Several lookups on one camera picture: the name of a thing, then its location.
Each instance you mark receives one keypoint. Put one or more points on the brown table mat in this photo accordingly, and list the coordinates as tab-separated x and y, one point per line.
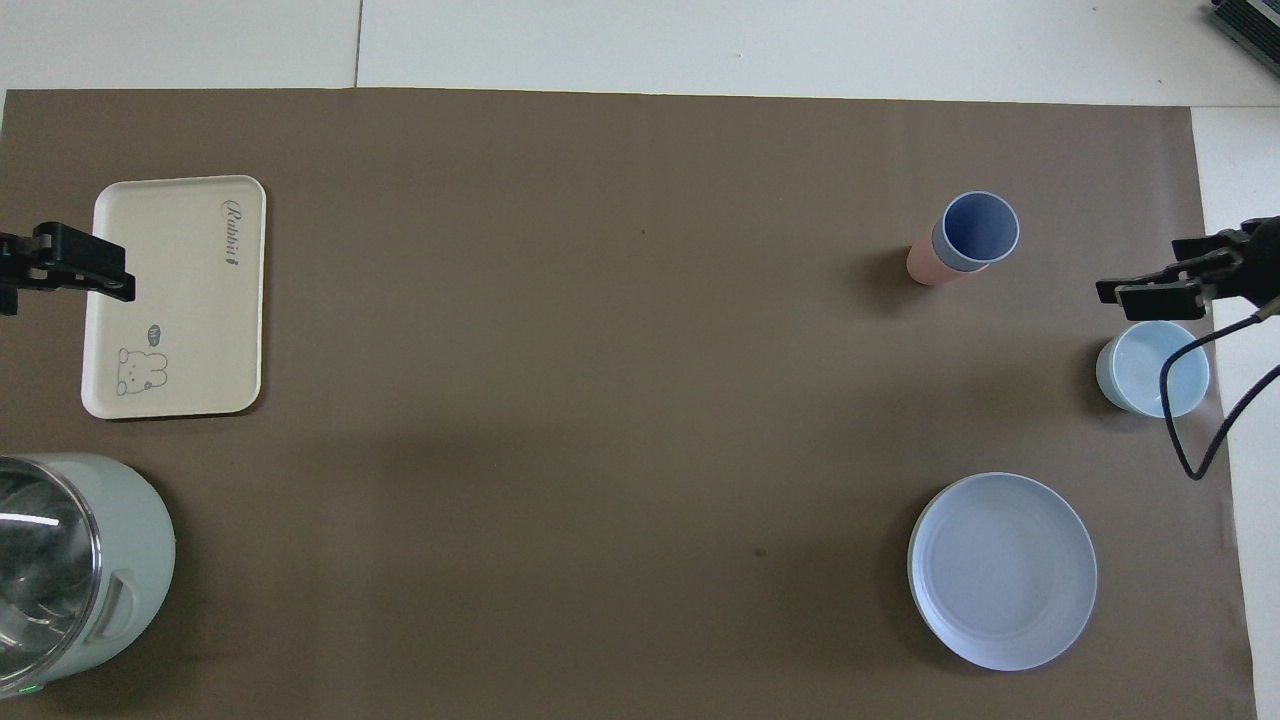
600	400

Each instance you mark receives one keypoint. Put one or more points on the light blue bowl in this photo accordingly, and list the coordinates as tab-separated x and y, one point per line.
1140	365

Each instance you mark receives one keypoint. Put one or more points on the dark grey finned device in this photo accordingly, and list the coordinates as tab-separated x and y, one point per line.
1250	25

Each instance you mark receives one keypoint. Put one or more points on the pink cup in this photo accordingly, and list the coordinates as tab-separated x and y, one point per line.
924	268

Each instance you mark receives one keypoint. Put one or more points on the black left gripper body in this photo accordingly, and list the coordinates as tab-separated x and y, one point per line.
12	265

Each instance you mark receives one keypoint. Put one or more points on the lavender blue plate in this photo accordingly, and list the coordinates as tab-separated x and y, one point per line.
1002	570

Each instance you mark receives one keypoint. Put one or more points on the cream rabbit print tray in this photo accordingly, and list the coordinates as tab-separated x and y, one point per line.
190	300

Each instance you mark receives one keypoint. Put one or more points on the pale green cooking pot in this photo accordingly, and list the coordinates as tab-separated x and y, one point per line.
120	540

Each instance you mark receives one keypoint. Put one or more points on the blue ribbed cup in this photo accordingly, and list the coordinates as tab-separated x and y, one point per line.
978	228

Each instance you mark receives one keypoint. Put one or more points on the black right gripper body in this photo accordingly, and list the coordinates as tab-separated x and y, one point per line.
1262	260

